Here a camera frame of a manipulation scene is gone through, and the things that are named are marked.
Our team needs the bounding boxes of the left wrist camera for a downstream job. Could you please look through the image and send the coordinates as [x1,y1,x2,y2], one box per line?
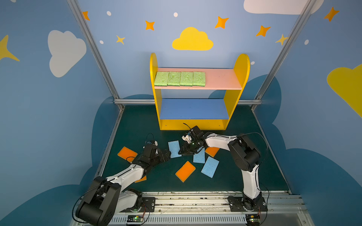
[145,141,158,156]

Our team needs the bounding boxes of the aluminium rail base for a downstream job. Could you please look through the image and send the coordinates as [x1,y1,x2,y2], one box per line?
[107,191,314,226]

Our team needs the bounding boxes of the orange sponge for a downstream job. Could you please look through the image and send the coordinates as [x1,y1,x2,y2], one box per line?
[175,161,196,183]
[205,147,220,158]
[135,176,147,183]
[117,147,138,163]

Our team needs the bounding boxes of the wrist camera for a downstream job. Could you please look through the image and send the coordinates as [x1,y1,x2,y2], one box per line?
[182,134,193,144]
[145,141,158,156]

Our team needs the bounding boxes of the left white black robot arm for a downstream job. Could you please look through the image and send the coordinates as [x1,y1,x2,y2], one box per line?
[72,140,171,226]

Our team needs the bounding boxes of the left controller board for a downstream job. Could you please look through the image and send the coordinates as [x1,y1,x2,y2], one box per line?
[126,215,144,225]

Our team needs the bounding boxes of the blue sponge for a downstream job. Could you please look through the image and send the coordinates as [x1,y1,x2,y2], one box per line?
[168,140,182,158]
[193,147,205,164]
[201,156,219,178]

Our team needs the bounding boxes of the right controller board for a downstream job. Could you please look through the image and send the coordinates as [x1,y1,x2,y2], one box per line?
[245,215,261,226]

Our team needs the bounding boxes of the green sponge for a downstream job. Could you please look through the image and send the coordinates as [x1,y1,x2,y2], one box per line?
[180,72,193,86]
[154,72,169,86]
[193,72,206,87]
[167,72,181,86]

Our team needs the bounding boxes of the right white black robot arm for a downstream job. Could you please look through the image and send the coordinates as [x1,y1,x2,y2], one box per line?
[179,126,265,208]

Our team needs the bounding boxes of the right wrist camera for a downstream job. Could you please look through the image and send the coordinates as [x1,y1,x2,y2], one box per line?
[182,134,193,144]

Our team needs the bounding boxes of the yellow shelf pink blue boards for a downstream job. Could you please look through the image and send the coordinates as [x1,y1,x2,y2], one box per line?
[150,53,250,131]

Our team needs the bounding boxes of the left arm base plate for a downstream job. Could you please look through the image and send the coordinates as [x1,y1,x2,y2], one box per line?
[122,197,156,212]

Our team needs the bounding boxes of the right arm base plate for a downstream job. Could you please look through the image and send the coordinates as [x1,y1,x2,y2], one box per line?
[227,196,268,212]

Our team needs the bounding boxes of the controller board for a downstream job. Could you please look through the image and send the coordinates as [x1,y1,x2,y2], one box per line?
[245,215,261,226]
[126,215,144,225]

